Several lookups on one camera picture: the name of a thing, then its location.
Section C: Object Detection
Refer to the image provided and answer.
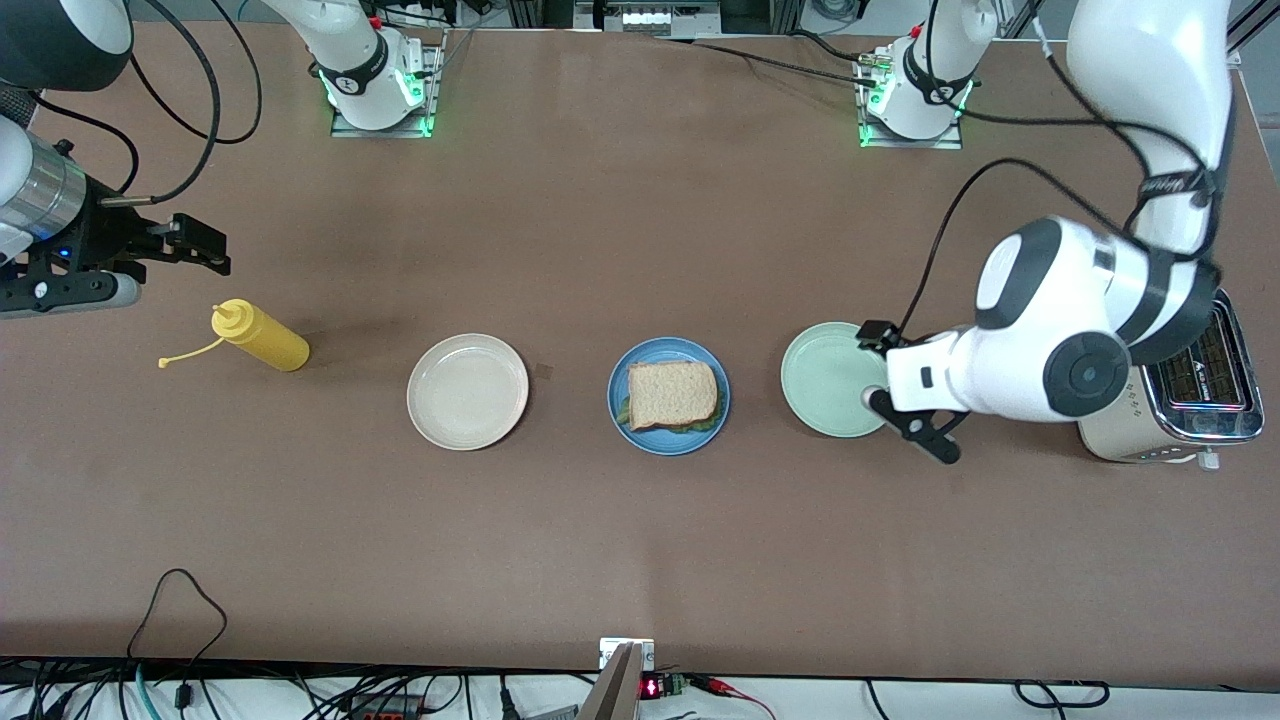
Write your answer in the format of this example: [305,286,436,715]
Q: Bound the yellow mustard squeeze bottle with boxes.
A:
[157,298,312,374]

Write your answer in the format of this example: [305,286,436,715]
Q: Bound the grey metal camera pole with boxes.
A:
[578,642,646,720]

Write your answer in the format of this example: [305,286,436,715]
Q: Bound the red clip lead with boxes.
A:
[688,673,779,720]

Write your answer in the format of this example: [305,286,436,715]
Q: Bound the green lettuce leaf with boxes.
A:
[618,395,729,436]

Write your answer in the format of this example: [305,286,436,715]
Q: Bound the toasted bread slice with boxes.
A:
[626,360,720,433]

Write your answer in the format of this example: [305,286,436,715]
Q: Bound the blue plate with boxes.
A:
[607,337,732,457]

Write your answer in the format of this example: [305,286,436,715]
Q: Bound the white metal clamp bracket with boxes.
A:
[599,637,656,671]

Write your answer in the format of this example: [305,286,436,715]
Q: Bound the lit power unit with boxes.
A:
[572,0,723,38]

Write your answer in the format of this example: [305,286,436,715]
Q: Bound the cream and chrome toaster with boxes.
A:
[1078,288,1265,471]

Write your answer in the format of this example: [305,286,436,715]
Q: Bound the black cable across table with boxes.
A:
[655,30,886,86]

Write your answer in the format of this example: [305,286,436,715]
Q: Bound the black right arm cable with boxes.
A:
[30,0,264,206]

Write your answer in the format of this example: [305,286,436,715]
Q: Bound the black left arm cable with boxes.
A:
[895,0,1226,341]

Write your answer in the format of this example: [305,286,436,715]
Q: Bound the beige plate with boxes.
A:
[406,333,530,452]

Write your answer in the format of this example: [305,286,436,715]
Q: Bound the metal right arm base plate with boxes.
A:
[330,28,446,139]

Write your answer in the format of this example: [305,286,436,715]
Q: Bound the black flat loop cable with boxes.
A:
[1013,679,1111,709]

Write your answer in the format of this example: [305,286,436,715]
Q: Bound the black looped cable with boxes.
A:
[125,568,229,701]

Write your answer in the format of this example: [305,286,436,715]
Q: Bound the pale green plate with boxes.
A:
[780,321,891,439]

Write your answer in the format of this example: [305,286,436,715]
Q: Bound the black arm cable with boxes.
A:
[895,0,1226,341]
[30,0,264,206]

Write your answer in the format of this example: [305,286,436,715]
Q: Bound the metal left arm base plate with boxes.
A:
[855,50,966,151]

